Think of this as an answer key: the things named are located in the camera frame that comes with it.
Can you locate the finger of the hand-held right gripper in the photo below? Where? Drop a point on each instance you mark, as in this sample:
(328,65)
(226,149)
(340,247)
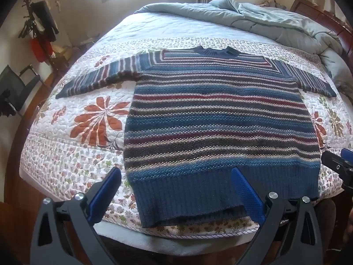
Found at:
(348,154)
(333,162)

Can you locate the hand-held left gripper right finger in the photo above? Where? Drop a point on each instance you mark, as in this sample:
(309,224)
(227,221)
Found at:
(246,196)

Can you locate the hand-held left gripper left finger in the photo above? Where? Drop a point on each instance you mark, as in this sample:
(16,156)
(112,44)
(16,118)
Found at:
(106,191)

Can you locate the blue striped knit sweater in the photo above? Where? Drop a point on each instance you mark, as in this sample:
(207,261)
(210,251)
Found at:
(215,116)

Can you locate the floral quilted bedspread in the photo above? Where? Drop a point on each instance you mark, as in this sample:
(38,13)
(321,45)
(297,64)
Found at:
(82,149)

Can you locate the wooden headboard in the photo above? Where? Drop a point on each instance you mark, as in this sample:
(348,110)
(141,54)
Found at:
(325,16)

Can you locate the black chair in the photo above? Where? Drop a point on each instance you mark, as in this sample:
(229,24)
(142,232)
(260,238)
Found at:
(13,85)

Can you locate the grey-blue comforter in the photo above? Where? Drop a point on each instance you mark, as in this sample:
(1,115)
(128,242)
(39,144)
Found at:
(275,19)

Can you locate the red garment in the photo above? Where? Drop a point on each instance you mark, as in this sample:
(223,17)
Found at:
(40,49)

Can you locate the pale blue bed sheet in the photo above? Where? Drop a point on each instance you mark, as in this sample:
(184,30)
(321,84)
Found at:
(179,24)

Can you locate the black jacket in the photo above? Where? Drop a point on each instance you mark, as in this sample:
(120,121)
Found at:
(45,16)

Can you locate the coat rack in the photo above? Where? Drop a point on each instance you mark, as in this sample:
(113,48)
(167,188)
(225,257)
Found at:
(27,22)

